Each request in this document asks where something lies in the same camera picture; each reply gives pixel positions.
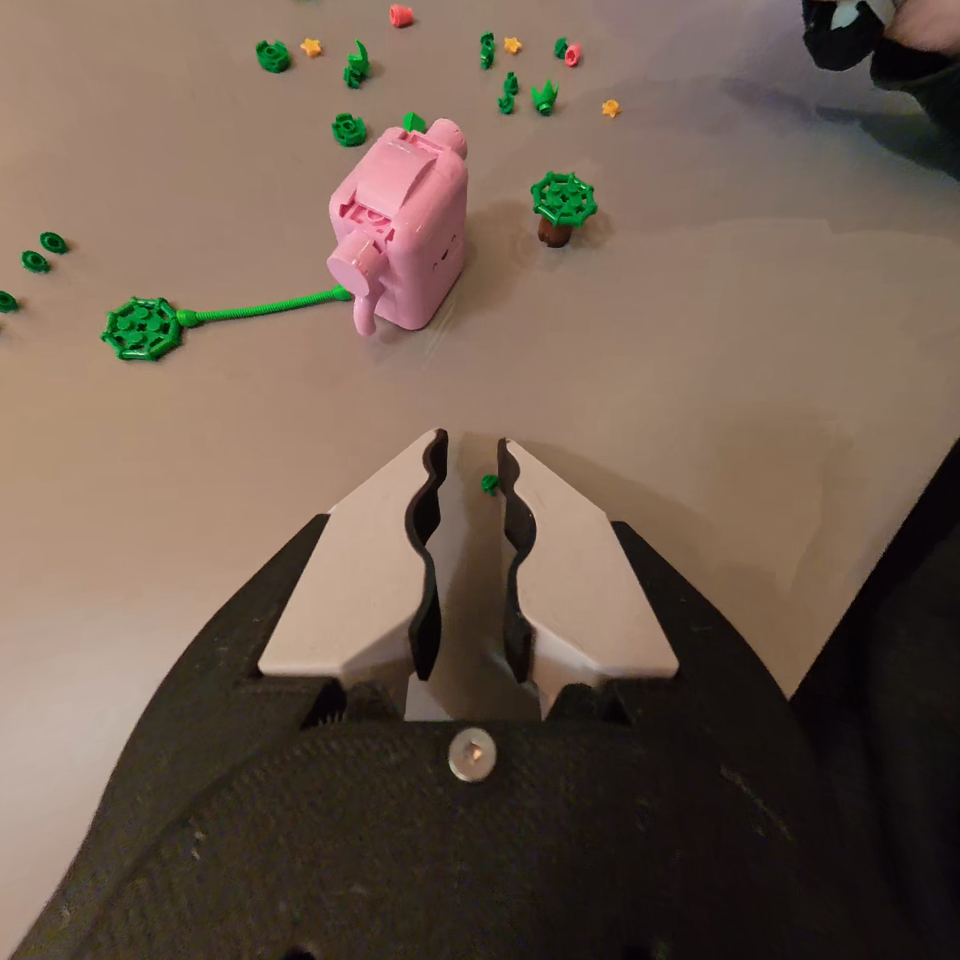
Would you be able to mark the pink cone piece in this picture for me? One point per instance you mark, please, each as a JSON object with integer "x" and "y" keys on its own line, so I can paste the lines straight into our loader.
{"x": 401, "y": 15}
{"x": 572, "y": 54}

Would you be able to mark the small green round stud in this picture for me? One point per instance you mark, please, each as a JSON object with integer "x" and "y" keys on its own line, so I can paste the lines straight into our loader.
{"x": 490, "y": 484}

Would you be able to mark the pink brick toy with crank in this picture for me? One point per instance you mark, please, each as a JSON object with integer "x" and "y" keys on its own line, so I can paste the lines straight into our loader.
{"x": 405, "y": 225}

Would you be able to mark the green slope piece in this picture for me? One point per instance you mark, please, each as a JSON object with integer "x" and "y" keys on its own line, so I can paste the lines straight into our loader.
{"x": 414, "y": 120}

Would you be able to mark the green web tree brown trunk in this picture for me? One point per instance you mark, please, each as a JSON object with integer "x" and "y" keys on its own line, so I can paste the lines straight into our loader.
{"x": 562, "y": 199}

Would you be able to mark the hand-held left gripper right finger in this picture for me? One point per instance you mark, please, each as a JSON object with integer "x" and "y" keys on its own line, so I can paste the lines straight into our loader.
{"x": 592, "y": 600}

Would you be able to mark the person's right hand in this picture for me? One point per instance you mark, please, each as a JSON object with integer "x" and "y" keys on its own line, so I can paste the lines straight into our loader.
{"x": 930, "y": 22}

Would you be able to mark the person's right forearm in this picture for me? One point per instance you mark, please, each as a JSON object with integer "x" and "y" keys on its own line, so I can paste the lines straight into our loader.
{"x": 922, "y": 97}

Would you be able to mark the row of green round studs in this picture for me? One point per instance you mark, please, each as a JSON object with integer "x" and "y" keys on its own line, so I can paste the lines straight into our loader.
{"x": 52, "y": 241}

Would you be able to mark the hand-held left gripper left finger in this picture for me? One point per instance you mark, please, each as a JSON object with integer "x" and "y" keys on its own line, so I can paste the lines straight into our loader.
{"x": 352, "y": 592}

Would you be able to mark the green crown leaf piece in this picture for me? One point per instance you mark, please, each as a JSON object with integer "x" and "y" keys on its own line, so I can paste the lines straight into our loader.
{"x": 545, "y": 97}

